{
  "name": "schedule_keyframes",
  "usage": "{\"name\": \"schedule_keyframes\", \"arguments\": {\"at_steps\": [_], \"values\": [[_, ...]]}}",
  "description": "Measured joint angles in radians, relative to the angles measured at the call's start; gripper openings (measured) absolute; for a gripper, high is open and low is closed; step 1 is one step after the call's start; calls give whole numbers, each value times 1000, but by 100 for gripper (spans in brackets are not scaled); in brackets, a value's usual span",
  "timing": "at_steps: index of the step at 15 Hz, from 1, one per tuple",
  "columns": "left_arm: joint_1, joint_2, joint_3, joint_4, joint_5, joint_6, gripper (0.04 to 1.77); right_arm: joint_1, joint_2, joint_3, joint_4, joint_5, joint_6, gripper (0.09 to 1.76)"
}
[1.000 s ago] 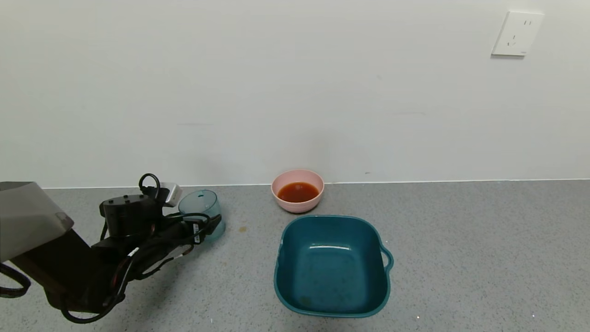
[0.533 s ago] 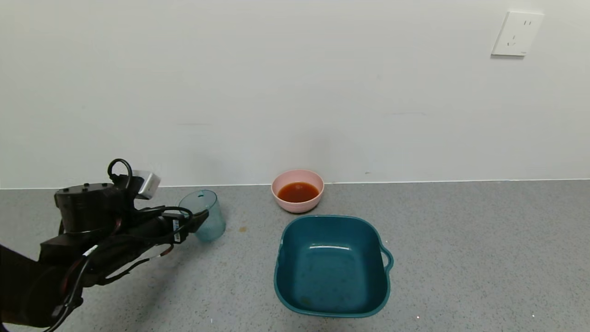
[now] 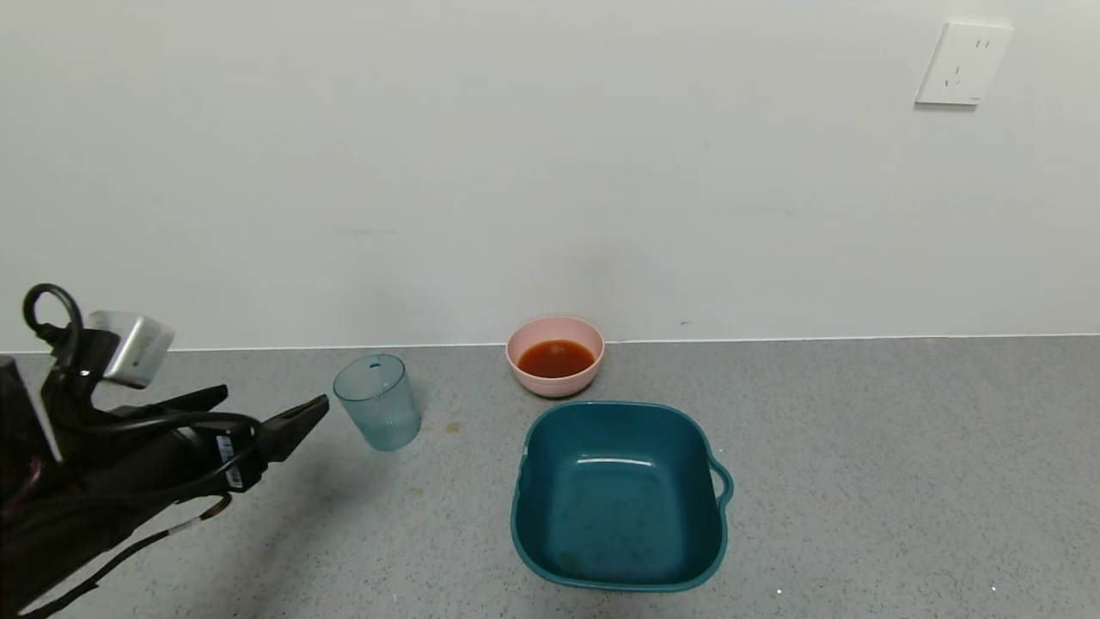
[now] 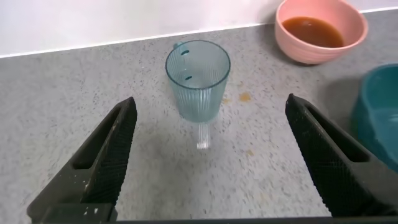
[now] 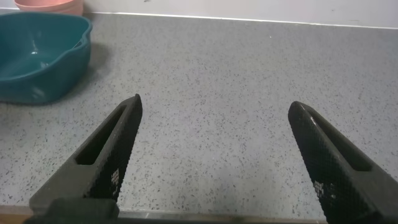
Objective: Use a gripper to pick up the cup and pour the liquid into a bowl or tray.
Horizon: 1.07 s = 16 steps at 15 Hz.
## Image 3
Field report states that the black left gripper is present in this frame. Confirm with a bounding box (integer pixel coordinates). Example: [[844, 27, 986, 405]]
[[119, 394, 330, 493]]

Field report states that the translucent blue-green plastic cup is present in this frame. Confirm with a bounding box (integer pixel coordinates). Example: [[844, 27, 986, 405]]
[[333, 353, 423, 452]]

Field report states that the pink ceramic bowl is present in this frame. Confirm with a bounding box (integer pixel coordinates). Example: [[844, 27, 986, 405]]
[[506, 316, 606, 398]]

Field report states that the teal square plastic basin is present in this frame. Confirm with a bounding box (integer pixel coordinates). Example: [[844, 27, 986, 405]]
[[510, 401, 734, 592]]

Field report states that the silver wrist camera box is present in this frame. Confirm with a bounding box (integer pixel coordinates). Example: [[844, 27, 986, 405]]
[[86, 310, 176, 390]]

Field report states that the black camera cable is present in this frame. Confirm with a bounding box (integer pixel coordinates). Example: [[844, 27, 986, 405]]
[[22, 283, 263, 619]]

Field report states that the white wall power outlet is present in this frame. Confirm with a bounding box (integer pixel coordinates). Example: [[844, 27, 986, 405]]
[[914, 21, 1014, 107]]

